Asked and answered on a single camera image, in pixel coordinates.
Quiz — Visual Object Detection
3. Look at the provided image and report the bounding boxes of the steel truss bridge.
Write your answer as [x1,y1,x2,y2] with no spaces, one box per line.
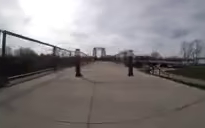
[92,47,107,60]

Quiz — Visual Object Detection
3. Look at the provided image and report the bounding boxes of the bare trees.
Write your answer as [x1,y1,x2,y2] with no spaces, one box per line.
[180,39,205,61]

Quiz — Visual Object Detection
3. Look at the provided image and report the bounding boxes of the row of dark bushes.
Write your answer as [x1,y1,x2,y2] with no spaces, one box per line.
[0,46,91,78]

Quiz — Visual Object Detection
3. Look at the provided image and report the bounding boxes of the grey concrete path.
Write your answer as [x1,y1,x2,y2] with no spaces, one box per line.
[0,60,205,128]

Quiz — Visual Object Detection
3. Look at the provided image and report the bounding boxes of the pale side path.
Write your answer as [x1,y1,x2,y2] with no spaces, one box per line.
[163,71,205,89]

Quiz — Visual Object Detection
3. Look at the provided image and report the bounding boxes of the dark bollard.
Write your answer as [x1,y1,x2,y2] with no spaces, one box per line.
[127,54,135,77]
[74,48,83,78]

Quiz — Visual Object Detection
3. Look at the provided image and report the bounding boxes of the pale building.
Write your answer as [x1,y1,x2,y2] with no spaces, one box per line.
[116,49,135,63]

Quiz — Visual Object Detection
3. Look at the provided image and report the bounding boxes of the metal mesh railing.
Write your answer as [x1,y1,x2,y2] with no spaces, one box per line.
[0,26,94,88]

